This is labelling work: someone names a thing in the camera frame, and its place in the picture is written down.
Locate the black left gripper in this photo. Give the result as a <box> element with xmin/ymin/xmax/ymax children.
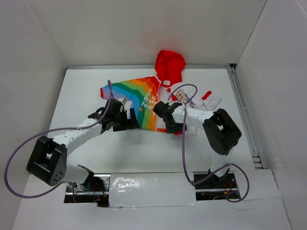
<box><xmin>111</xmin><ymin>108</ymin><xmax>140</xmax><ymax>132</ymax></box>

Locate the rainbow white red kids jacket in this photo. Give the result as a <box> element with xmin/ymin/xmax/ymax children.
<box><xmin>100</xmin><ymin>50</ymin><xmax>222</xmax><ymax>132</ymax></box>

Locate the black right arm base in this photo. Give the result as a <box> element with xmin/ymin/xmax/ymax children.
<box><xmin>194</xmin><ymin>172</ymin><xmax>241</xmax><ymax>201</ymax></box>

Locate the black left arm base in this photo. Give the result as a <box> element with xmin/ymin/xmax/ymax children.
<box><xmin>64</xmin><ymin>164</ymin><xmax>111</xmax><ymax>207</ymax></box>

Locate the silver taped front panel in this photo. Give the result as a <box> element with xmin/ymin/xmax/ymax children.
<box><xmin>109</xmin><ymin>172</ymin><xmax>197</xmax><ymax>207</ymax></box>

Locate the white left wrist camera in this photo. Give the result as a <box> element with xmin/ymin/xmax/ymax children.
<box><xmin>118</xmin><ymin>97</ymin><xmax>132</xmax><ymax>112</ymax></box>

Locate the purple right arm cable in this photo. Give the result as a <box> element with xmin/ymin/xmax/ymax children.
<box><xmin>166</xmin><ymin>83</ymin><xmax>250</xmax><ymax>203</ymax></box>

